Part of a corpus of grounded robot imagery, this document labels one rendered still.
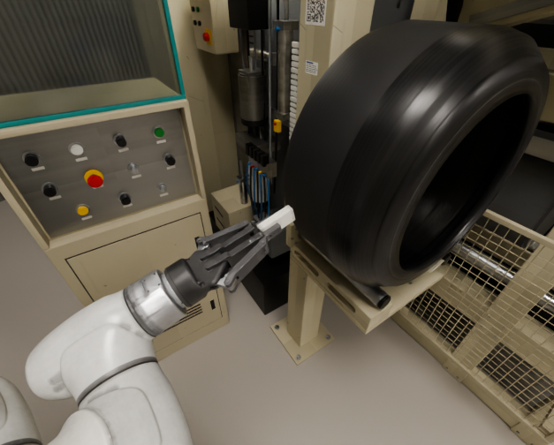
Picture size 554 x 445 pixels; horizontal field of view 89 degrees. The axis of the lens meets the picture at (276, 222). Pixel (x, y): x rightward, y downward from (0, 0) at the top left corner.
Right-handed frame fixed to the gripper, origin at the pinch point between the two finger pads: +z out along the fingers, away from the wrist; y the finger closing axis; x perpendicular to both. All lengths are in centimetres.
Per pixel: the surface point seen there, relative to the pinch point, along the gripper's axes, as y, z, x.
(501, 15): 8, 76, -9
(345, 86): 6.3, 23.4, -13.4
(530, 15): 2, 76, -9
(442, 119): -11.2, 26.0, -11.0
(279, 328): 41, -3, 123
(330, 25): 26.2, 37.8, -17.4
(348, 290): -1.8, 14.0, 39.6
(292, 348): 27, -4, 123
